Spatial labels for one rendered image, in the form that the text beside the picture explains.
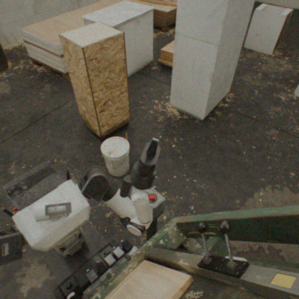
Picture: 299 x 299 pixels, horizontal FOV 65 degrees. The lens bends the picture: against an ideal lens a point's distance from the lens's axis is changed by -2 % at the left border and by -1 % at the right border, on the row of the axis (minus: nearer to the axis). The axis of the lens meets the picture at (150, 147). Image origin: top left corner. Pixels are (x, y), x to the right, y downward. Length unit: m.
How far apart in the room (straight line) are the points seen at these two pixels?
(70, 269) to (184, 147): 1.82
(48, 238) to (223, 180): 2.13
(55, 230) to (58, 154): 2.16
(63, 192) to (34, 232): 0.18
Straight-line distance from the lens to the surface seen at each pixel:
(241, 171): 2.93
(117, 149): 2.51
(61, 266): 2.22
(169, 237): 1.41
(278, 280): 0.65
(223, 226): 0.72
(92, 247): 2.21
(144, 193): 0.91
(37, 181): 1.07
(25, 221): 1.04
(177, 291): 0.91
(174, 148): 2.99
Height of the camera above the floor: 2.19
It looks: 47 degrees down
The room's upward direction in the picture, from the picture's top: straight up
